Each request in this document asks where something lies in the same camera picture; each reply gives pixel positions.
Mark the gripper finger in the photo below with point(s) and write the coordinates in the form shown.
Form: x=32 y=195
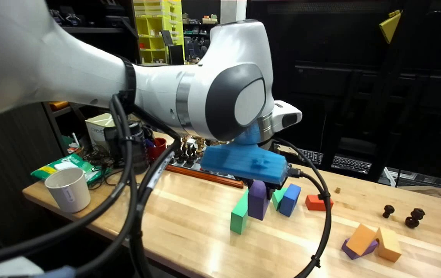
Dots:
x=271 y=189
x=245 y=182

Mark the purple arch block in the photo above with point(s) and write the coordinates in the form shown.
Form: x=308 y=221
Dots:
x=258 y=202

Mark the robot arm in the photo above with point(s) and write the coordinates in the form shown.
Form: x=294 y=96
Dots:
x=70 y=69

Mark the small green block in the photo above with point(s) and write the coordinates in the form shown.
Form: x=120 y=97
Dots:
x=278 y=197

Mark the blue block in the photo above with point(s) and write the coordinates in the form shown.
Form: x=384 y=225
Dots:
x=290 y=199

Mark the tall green block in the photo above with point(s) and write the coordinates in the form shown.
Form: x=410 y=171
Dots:
x=239 y=218

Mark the chess board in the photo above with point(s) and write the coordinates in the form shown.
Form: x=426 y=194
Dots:
x=205 y=174

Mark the red block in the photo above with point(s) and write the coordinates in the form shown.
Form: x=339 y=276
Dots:
x=315 y=203

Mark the group of chess pieces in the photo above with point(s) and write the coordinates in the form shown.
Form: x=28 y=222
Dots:
x=187 y=152

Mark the black keyboard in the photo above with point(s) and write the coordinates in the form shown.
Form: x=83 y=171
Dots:
x=349 y=164

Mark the red cup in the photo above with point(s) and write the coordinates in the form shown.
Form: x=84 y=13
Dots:
x=158 y=148

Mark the orange block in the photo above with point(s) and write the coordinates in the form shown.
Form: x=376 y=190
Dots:
x=361 y=239
x=389 y=245

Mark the flat purple block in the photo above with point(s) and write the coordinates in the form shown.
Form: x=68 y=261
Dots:
x=353 y=254

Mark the black cylinder container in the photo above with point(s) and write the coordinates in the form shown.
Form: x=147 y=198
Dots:
x=139 y=148

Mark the black chess piece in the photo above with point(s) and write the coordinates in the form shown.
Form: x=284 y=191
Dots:
x=411 y=222
x=388 y=211
x=418 y=213

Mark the white cardboard box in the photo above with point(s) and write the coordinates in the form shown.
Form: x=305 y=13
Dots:
x=98 y=127

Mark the green wipes packet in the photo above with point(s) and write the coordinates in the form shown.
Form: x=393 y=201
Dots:
x=75 y=163

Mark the white paper cup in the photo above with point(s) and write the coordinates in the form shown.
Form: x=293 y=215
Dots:
x=68 y=191

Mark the yellow parts organizer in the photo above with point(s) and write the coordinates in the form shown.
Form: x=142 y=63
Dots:
x=158 y=27

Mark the yellow triangular piece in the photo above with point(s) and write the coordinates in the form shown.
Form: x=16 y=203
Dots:
x=389 y=26

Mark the dark storage shelf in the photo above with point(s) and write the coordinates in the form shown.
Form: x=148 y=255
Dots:
x=89 y=15

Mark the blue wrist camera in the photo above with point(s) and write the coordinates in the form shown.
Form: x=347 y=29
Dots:
x=239 y=162

